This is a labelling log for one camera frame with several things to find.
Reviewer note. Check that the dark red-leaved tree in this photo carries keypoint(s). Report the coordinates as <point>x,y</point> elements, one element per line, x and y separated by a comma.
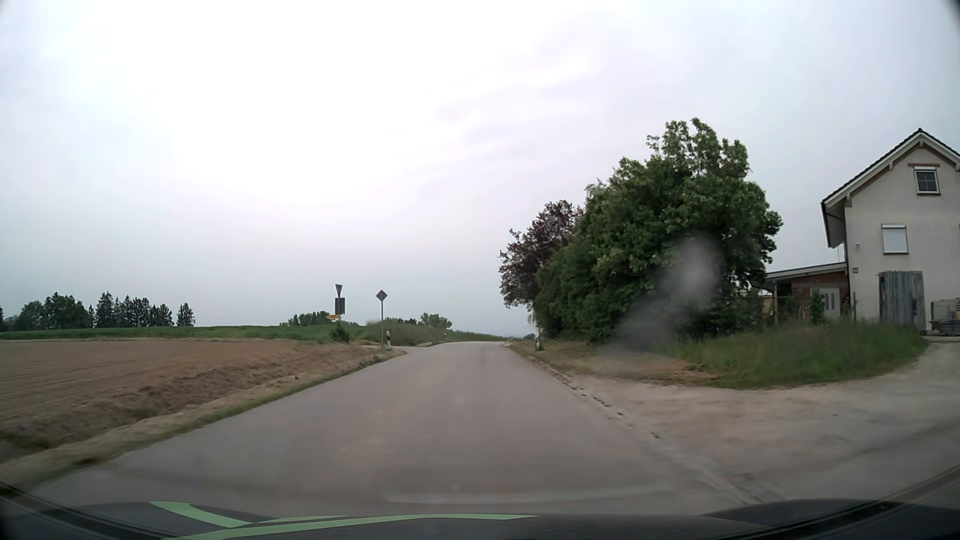
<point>534,251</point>

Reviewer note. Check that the bushes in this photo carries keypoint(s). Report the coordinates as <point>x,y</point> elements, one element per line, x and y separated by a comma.
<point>420,322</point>

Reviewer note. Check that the diamond road sign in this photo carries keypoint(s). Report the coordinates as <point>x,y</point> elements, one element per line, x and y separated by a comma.
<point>382,295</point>

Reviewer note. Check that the triangular road sign with boards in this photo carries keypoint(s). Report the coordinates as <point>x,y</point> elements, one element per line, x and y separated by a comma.
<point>339,304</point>

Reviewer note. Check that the small bush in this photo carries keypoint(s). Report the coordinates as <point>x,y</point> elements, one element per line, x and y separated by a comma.
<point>340,333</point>

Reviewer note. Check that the grey asphalt road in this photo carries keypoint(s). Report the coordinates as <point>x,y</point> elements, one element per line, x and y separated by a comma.
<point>442,420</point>

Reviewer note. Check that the large green tree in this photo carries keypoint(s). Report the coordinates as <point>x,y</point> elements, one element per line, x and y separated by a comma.
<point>645,247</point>

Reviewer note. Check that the car's own bonnet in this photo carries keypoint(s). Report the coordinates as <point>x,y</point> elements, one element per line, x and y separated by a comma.
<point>465,527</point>

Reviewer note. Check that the green field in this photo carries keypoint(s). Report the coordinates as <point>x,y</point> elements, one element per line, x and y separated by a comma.
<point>225,331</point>

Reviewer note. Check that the grass patch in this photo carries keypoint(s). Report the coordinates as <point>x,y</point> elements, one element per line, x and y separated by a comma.
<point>795,352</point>

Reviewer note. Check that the low brick outbuilding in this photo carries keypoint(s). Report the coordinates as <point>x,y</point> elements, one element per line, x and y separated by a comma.
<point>806,289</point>

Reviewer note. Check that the gravel driveway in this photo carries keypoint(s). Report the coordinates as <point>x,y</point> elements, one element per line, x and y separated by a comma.
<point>795,427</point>

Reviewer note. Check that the brown ploughed field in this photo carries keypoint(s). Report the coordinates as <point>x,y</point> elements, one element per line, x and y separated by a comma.
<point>112,382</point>

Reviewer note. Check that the row of trees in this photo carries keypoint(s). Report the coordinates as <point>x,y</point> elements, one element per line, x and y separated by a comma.
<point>97,311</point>

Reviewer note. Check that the white gabled house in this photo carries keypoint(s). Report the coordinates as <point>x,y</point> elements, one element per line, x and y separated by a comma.
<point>892,232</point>

